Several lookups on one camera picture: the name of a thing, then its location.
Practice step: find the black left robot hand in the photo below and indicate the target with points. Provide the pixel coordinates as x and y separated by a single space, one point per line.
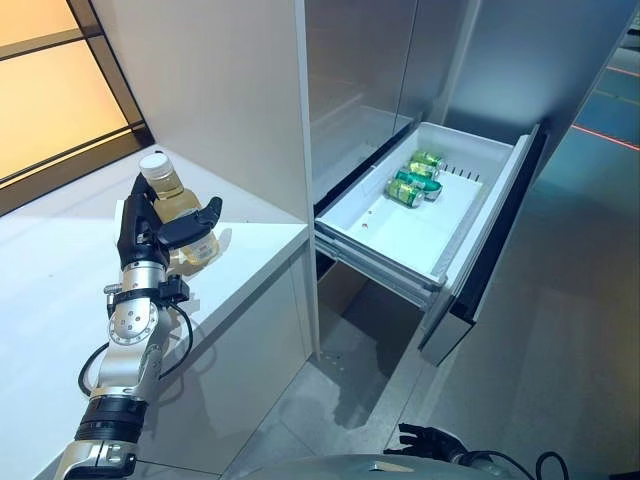
145 235

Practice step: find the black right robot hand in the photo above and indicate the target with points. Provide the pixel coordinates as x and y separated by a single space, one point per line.
430 442

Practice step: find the yellow juice bottle white cap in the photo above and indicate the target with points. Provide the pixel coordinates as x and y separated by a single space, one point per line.
185 210

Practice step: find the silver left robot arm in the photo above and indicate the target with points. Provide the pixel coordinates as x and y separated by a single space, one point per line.
120 350

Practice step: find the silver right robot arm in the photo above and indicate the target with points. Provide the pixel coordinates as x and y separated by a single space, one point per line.
475 462

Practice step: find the steel fridge drawer front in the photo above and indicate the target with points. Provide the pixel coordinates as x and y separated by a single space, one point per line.
490 270

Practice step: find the white fridge drawer bin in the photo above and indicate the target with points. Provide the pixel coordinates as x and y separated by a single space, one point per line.
410 235

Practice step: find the stainless steel fridge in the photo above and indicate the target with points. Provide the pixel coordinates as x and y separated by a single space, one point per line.
475 65

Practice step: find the grey robot torso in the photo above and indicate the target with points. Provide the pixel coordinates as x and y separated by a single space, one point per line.
375 467

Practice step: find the orange lit window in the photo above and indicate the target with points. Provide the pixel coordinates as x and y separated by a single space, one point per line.
50 85

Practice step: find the teal drink can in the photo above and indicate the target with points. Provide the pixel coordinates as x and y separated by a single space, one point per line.
419 182

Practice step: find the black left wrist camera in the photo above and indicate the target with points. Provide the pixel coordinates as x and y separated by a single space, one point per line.
175 289

